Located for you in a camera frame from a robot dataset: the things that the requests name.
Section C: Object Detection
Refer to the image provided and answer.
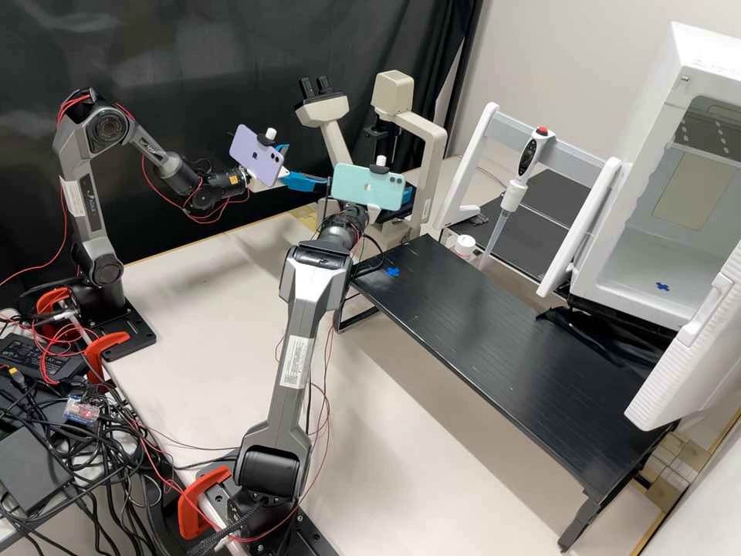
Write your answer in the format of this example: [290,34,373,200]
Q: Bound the cream microscope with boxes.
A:
[293,69,450,247]

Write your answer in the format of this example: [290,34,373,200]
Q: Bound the pipette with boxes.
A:
[479,124,557,270]

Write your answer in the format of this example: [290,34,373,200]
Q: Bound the black platform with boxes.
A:
[333,234,678,551]
[442,168,606,285]

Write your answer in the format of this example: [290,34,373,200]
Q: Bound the white pipette stand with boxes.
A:
[432,102,624,300]

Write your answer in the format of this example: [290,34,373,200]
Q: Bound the white incubator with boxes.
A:
[570,20,741,348]

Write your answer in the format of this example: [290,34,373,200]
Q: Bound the red clamp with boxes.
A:
[36,288,75,318]
[176,466,232,540]
[83,331,131,383]

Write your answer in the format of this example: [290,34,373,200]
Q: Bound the black power adapter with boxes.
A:
[0,333,88,383]

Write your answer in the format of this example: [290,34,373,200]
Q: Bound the small circuit board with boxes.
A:
[63,393,100,422]

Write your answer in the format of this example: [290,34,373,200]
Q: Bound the incubator door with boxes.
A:
[624,234,741,432]

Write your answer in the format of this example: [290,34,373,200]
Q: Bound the black box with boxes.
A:
[0,425,76,514]

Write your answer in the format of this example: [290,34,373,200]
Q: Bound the left wrist camera phone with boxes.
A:
[228,124,290,189]

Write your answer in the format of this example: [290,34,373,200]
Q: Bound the wrist camera phone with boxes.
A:
[228,124,290,189]
[330,154,406,213]

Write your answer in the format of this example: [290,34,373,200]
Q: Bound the right wrist camera phone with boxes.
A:
[330,154,406,213]

